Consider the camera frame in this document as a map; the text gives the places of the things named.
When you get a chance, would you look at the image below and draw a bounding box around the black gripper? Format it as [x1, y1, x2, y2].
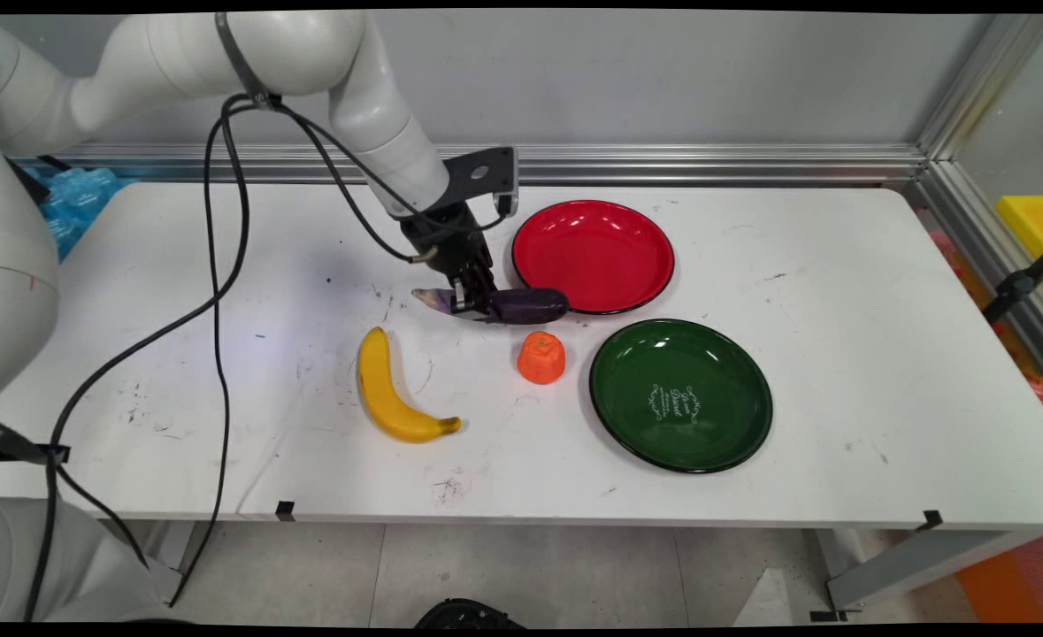
[399, 202, 502, 325]

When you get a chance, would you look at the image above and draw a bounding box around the purple toy eggplant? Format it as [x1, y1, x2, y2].
[411, 286, 571, 326]

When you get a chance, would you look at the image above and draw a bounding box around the orange toy persimmon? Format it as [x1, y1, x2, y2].
[517, 331, 567, 386]

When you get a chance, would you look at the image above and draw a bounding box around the red round plate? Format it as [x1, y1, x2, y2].
[511, 200, 676, 316]

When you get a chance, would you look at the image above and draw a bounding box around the yellow toy banana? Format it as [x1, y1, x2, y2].
[357, 326, 463, 444]

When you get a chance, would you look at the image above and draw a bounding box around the green round plate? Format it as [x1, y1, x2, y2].
[588, 318, 774, 474]

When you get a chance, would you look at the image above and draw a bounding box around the black object on floor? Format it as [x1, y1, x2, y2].
[414, 598, 527, 630]

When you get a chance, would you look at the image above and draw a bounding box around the blue plastic bag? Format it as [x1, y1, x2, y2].
[19, 165, 138, 263]

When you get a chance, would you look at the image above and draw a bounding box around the grey table leg beam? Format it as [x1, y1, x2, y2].
[825, 528, 1042, 614]

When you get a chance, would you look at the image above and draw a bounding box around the yellow plastic box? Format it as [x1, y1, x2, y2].
[993, 195, 1043, 293]

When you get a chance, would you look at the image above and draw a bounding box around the pink red bag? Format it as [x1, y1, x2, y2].
[926, 228, 1043, 410]

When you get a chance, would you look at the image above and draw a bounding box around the orange box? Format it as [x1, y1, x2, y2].
[955, 531, 1043, 624]

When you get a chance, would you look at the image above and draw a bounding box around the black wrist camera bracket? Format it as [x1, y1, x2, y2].
[440, 146, 519, 219]

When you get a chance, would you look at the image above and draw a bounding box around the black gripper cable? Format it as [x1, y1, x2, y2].
[26, 93, 441, 620]

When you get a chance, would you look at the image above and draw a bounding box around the horizontal aluminium frame rail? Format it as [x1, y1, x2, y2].
[8, 143, 931, 188]

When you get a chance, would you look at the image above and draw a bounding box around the black camera cable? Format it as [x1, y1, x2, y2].
[167, 93, 513, 608]

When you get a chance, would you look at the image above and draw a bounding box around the black cable strap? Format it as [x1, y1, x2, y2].
[0, 417, 72, 467]
[214, 12, 276, 111]

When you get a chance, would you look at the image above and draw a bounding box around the side aluminium frame rail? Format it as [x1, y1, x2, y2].
[903, 159, 1043, 390]

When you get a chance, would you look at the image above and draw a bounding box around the upright aluminium frame post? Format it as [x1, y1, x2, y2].
[915, 13, 1043, 162]

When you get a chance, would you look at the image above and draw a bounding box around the black camera stand clamp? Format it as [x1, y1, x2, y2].
[981, 239, 1043, 325]

